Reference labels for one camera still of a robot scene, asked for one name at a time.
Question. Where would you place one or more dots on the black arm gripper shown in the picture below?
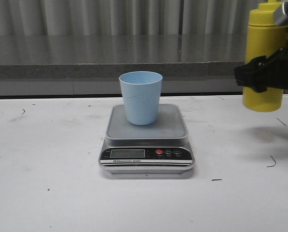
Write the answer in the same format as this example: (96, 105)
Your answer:
(264, 72)

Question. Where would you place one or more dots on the yellow squeeze bottle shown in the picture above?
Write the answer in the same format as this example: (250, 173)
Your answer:
(263, 39)

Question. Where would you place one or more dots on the light blue plastic cup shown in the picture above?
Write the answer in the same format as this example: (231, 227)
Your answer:
(141, 92)

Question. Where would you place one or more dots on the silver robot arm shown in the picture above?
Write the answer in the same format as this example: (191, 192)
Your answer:
(285, 12)

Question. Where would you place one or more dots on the silver digital kitchen scale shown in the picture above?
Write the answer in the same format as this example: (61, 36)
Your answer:
(161, 147)

